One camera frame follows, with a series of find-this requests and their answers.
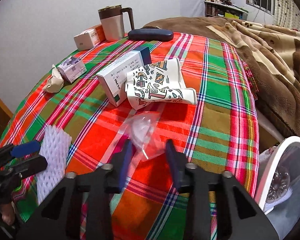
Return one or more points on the dark cluttered shelf unit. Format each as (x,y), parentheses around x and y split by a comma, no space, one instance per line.
(224,8)

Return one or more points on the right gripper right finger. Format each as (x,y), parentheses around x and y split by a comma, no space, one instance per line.
(177,162)

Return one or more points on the crumpled beige paper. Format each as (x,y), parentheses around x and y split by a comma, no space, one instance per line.
(55,83)

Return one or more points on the white round trash bin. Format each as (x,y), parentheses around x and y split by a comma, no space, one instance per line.
(278,185)

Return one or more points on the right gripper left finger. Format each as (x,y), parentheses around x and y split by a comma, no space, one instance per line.
(120,162)

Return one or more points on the white orange small box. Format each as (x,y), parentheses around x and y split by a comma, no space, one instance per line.
(90,38)

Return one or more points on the small purple printed box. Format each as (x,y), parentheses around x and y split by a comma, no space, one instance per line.
(72,68)

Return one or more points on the dark blue glasses case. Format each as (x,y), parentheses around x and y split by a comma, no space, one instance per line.
(151,34)

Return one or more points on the left hand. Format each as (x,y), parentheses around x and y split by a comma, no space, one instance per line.
(7,213)

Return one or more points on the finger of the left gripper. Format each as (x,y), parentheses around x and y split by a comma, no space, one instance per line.
(29,167)
(30,147)

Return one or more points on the patterned white paper bag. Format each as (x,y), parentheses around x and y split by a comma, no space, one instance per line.
(158,82)

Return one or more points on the colourful plaid bed cloth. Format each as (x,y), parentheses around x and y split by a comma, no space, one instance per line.
(219,133)

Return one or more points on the patterned window curtain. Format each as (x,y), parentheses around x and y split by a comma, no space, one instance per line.
(287,14)

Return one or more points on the brown fleece blanket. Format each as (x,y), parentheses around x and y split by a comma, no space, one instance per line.
(272,54)

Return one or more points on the white foam fruit net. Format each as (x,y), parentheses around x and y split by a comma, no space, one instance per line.
(55,148)

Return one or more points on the clear plastic wrapper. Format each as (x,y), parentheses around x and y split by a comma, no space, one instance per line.
(141,130)

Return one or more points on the beige mug with brown lid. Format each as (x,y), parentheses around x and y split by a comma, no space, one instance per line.
(111,18)

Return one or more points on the tall white blue carton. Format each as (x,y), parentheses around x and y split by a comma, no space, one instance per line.
(114,76)

